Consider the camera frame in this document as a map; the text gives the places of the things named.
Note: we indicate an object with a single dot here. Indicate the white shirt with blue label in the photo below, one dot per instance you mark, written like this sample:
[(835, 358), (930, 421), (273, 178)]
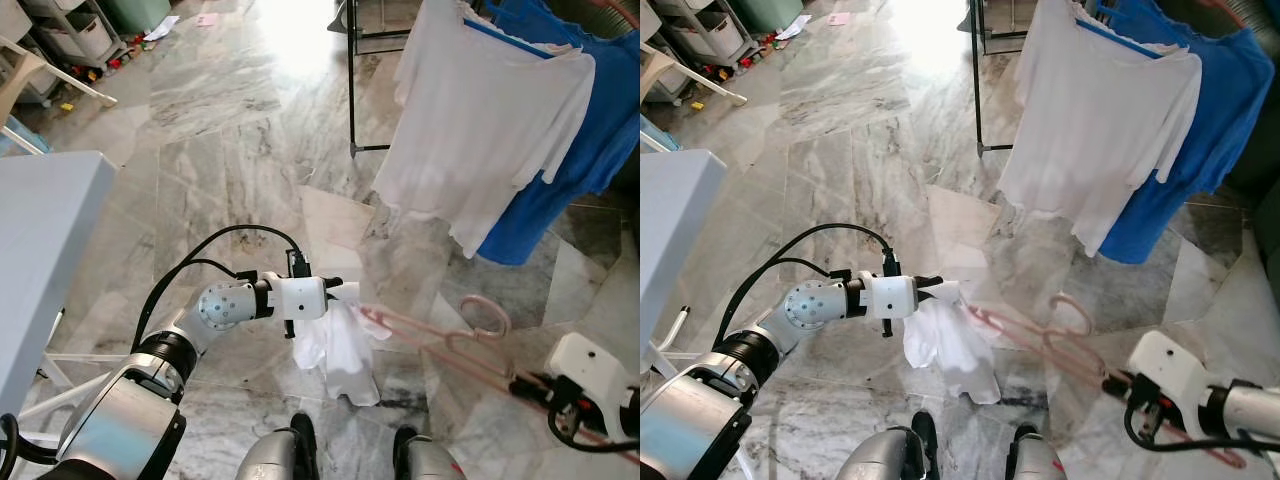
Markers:
[(950, 350), (340, 350)]

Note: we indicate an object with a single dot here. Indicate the cream plastic chair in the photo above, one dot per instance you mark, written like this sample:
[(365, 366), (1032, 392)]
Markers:
[(80, 88), (710, 87)]

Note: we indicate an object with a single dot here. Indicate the pink paper sheet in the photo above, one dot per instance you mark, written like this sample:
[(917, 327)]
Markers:
[(207, 19), (839, 18)]

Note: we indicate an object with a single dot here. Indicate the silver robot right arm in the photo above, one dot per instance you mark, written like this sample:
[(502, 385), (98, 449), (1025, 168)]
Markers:
[(1250, 410), (632, 415)]

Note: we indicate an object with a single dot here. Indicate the pale blue folding table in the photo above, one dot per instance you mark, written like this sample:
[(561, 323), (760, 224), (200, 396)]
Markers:
[(675, 250), (50, 250)]

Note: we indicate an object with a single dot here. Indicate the silver robot leg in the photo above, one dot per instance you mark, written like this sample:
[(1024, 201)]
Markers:
[(425, 460), (1035, 460), (270, 455), (880, 455)]

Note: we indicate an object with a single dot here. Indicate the blue t-shirt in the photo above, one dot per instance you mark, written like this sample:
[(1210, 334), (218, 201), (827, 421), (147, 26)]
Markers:
[(1220, 130), (590, 150)]

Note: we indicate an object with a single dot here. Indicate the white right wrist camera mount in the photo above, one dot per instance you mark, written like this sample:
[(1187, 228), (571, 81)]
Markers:
[(1170, 365), (590, 365)]

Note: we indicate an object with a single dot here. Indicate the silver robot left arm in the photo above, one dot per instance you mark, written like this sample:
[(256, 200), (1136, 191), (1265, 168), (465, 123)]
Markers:
[(225, 308), (815, 305)]

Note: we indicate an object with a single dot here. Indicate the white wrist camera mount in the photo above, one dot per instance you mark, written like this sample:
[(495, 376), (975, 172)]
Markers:
[(590, 365), (892, 296), (1170, 365), (300, 297)]

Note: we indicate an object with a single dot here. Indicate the grey storage rack with bins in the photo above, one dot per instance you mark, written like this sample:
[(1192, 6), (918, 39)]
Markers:
[(75, 35), (710, 30)]

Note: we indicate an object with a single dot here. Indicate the silver robot left leg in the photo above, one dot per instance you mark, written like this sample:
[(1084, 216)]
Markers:
[(270, 455), (880, 455)]

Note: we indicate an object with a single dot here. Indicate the blue plastic hanger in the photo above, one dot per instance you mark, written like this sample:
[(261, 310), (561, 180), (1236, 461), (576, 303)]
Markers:
[(510, 40), (1120, 38)]

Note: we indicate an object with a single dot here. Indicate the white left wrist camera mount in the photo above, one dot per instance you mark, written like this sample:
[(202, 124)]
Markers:
[(300, 297), (892, 296)]

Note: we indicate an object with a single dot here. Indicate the pink plastic hanger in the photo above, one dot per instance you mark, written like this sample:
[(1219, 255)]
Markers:
[(1095, 370), (505, 378)]

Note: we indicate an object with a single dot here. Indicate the off-white t-shirt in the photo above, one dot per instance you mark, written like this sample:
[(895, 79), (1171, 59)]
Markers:
[(480, 130), (1090, 130)]

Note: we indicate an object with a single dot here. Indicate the silver robot right leg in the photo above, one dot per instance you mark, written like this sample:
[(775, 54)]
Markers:
[(425, 460), (1035, 460)]

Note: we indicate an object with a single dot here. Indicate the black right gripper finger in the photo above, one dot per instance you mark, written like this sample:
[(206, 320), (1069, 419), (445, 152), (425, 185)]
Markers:
[(530, 383), (1118, 381)]

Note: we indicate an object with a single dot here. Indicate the green plastic bin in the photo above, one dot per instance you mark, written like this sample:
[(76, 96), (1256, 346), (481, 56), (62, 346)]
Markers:
[(765, 12), (135, 12)]

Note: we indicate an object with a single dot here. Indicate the white paper sheet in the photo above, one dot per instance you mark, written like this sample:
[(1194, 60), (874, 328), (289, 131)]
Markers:
[(162, 28), (794, 27)]

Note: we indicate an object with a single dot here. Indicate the black metal clothes rack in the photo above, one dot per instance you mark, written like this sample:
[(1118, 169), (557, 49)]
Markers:
[(352, 100), (976, 100)]

